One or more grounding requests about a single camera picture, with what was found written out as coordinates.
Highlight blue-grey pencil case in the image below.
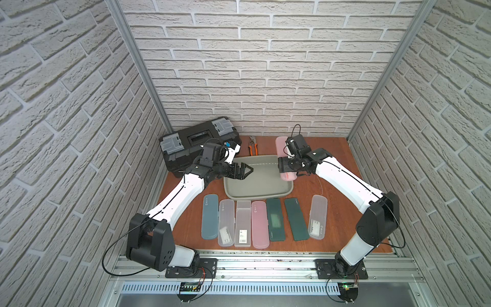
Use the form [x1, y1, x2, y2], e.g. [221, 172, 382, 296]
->
[201, 194, 219, 240]

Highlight left control circuit board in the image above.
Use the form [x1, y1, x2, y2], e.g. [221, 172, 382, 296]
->
[179, 281, 202, 295]

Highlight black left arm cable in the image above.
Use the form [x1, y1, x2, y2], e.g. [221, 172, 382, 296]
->
[101, 226, 154, 278]

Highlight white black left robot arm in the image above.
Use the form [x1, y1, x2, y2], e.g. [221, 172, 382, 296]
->
[125, 140, 253, 271]

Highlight pink pencil case on table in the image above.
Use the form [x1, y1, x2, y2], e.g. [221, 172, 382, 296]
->
[251, 201, 270, 249]

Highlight clear pencil case with barcode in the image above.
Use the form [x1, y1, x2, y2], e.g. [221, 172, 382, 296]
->
[235, 200, 251, 248]

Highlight right control circuit board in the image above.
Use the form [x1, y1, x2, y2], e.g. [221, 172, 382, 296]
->
[338, 283, 359, 303]

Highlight orange-handled pliers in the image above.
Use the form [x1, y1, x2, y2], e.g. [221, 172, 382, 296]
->
[248, 136, 258, 156]

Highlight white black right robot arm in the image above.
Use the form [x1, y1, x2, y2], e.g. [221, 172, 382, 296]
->
[278, 148, 400, 278]

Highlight grey-green storage tray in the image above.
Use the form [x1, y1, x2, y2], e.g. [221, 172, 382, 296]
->
[224, 155, 294, 201]

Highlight aluminium corner post left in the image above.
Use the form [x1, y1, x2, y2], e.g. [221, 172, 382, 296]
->
[106, 0, 174, 133]

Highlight clear pencil case with label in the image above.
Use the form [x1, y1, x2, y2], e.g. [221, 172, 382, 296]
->
[218, 199, 235, 247]

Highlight aluminium corner post right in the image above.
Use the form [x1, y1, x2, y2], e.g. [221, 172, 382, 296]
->
[346, 0, 437, 143]

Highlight pink pencil case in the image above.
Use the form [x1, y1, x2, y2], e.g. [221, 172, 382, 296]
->
[251, 201, 270, 249]
[275, 136, 297, 182]

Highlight aluminium corner post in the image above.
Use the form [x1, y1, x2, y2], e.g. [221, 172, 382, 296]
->
[346, 0, 437, 143]
[106, 0, 174, 133]

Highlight control circuit board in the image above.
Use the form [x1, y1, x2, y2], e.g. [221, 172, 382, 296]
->
[179, 281, 202, 295]
[338, 283, 359, 303]

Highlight black plastic toolbox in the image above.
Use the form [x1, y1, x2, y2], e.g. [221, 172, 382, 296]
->
[159, 117, 242, 178]

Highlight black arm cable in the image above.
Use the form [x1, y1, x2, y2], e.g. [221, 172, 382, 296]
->
[377, 199, 407, 249]
[101, 226, 154, 278]

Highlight dark green pencil case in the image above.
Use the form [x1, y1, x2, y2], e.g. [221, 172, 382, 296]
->
[266, 198, 286, 242]
[285, 198, 309, 241]

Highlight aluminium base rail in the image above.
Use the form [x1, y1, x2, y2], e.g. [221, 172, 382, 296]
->
[99, 250, 436, 306]

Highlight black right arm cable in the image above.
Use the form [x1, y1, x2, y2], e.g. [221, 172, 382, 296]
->
[377, 199, 407, 249]

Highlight clear frosted pencil case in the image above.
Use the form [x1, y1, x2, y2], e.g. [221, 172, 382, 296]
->
[308, 194, 328, 240]

